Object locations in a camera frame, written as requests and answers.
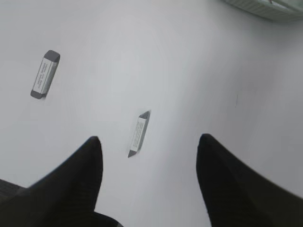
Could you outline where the grey white eraser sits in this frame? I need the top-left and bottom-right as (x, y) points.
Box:
(128, 110), (151, 158)
(30, 50), (60, 99)

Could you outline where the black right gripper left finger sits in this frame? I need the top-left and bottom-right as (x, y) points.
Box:
(0, 136), (121, 227)

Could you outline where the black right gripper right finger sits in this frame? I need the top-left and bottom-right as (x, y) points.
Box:
(196, 133), (303, 227)

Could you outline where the light green plastic basket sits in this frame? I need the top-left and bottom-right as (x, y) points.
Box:
(224, 0), (303, 22)

